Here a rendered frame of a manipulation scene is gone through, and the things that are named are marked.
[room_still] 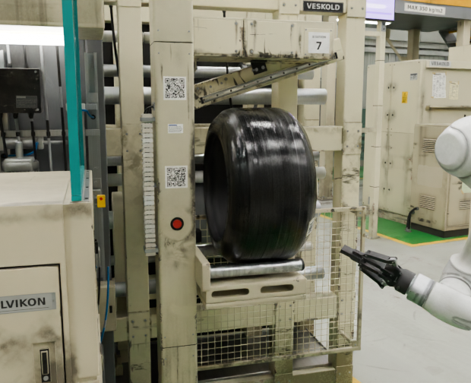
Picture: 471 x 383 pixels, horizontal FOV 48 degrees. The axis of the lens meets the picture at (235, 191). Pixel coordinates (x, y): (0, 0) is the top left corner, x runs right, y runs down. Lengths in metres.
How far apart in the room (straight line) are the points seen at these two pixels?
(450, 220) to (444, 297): 4.70
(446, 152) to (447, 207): 5.05
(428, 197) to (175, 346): 4.89
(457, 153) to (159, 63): 0.96
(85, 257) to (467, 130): 0.85
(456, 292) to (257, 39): 1.15
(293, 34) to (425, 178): 4.51
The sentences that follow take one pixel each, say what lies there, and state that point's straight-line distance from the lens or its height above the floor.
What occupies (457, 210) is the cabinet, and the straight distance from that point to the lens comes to 6.44.
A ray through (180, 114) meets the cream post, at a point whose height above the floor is 1.43.
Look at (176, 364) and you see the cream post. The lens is 1.98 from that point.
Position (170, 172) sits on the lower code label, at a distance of 1.78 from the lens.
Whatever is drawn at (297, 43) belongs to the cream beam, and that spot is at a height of 1.69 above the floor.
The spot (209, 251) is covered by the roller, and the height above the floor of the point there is 0.90.
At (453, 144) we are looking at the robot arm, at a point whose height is 1.37.
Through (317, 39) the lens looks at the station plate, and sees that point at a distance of 2.20.
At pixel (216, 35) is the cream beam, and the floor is 1.71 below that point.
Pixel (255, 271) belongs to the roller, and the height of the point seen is 0.90.
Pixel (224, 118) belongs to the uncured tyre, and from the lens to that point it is 1.81.
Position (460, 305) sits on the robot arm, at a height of 0.88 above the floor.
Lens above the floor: 1.45
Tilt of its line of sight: 9 degrees down
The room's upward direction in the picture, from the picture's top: straight up
